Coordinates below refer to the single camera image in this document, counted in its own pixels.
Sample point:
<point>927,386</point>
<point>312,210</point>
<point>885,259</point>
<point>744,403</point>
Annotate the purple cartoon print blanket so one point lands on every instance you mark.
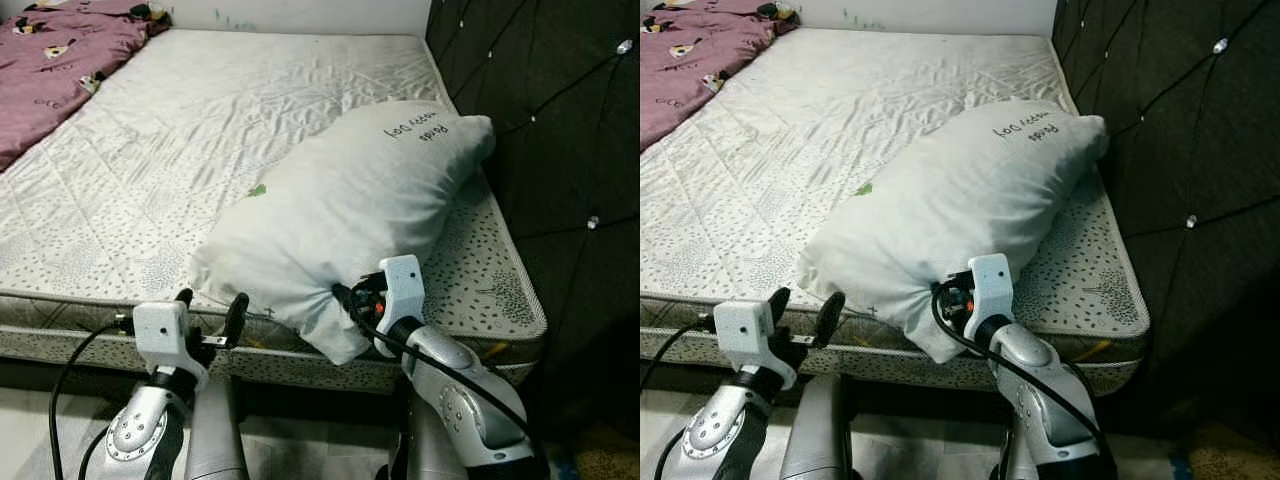
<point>690,70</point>
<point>60,80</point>

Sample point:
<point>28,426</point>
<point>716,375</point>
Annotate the white quilted mattress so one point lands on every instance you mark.
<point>200,150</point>
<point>830,140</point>

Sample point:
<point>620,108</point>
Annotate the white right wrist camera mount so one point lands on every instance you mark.
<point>402,290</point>
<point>990,285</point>

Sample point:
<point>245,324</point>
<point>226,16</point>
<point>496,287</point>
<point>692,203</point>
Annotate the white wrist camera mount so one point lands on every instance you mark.
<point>402,290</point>
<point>750,335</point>
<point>990,285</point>
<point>160,330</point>

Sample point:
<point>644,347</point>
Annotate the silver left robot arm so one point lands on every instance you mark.
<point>135,435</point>
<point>715,435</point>

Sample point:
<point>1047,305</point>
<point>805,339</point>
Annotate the white pillow with tree print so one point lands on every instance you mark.
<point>340,210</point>
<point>960,200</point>

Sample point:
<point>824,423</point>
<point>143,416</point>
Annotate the brown patterned floor mat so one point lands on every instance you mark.
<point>605,460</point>
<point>1230,460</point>

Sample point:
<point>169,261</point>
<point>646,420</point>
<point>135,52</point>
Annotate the silver left robot leg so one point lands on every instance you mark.
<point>815,430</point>
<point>215,430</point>

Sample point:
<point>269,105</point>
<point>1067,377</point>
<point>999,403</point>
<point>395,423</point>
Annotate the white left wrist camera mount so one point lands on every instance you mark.
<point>750,335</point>
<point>160,330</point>

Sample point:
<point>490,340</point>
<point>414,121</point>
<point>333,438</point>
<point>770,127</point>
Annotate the dark tufted headboard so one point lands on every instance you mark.
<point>560,130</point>
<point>1190,130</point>

